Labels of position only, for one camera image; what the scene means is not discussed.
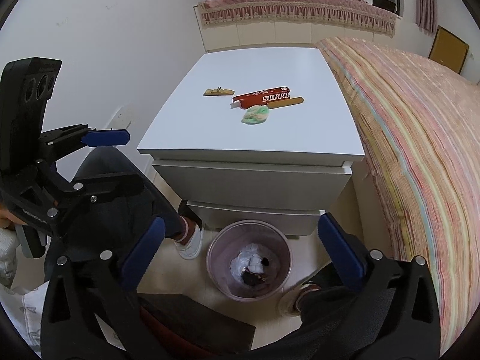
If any brown wooden strip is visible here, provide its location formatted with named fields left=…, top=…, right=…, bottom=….
left=268, top=97, right=304, bottom=109

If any white shoe left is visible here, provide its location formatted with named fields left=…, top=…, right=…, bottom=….
left=174, top=216, right=203, bottom=260

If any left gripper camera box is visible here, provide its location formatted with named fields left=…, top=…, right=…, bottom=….
left=1, top=57, right=62, bottom=187

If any pink curtain right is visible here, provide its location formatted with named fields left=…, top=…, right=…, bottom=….
left=416, top=0, right=437, bottom=34

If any black fuzzy ball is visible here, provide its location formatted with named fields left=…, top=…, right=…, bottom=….
left=241, top=268, right=265, bottom=288

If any dark brown box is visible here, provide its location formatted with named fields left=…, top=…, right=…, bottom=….
left=140, top=293, right=256, bottom=359

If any striped bed cover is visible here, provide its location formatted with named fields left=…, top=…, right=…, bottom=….
left=317, top=37, right=479, bottom=354

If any white nightstand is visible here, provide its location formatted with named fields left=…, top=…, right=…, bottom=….
left=137, top=47, right=365, bottom=235

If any operator left hand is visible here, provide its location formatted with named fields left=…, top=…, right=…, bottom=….
left=0, top=202, right=16, bottom=229

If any pink fringed sill cover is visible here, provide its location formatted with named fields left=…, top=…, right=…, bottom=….
left=199, top=0, right=397, bottom=38

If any white shoe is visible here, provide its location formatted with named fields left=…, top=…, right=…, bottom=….
left=277, top=283, right=320, bottom=317
left=174, top=216, right=203, bottom=260

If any white cloth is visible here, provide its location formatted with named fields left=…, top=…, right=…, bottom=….
left=229, top=243, right=280, bottom=284

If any yellow framed board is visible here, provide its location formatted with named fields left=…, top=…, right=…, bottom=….
left=429, top=26, right=470, bottom=74

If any white shoe right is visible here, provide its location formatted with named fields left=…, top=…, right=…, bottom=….
left=277, top=283, right=320, bottom=317

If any wall power socket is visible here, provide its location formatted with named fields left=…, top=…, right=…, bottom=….
left=106, top=106, right=134, bottom=129

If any green tissue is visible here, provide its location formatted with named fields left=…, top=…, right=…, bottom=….
left=241, top=105, right=269, bottom=125

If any pink trash bin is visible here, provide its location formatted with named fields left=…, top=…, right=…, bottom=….
left=206, top=220, right=293, bottom=302

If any red cardboard box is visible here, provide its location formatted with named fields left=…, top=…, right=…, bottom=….
left=230, top=86, right=290, bottom=110

